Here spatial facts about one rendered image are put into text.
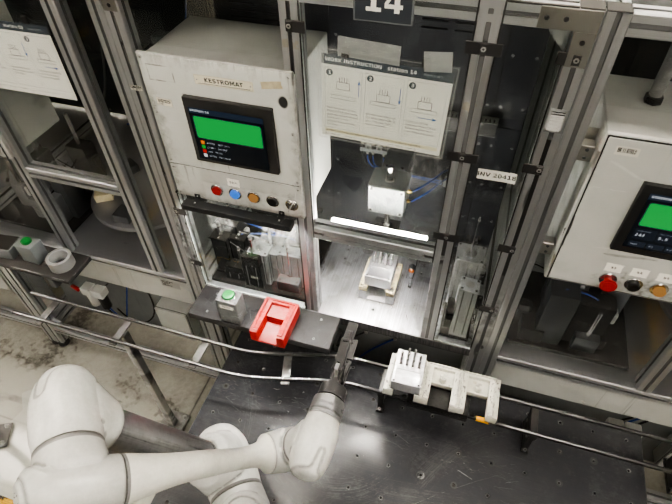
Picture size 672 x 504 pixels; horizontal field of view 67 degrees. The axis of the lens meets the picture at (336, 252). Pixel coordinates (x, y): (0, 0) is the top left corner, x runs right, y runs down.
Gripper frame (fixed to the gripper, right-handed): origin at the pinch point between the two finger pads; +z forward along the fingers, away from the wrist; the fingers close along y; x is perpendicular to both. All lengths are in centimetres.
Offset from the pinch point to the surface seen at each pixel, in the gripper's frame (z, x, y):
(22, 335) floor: 20, 200, -112
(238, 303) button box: 9.9, 43.1, -11.4
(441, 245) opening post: 21.5, -20.0, 24.2
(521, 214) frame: 22, -38, 41
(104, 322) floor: 41, 160, -113
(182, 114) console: 21, 53, 54
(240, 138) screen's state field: 18, 36, 51
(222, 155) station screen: 18, 42, 45
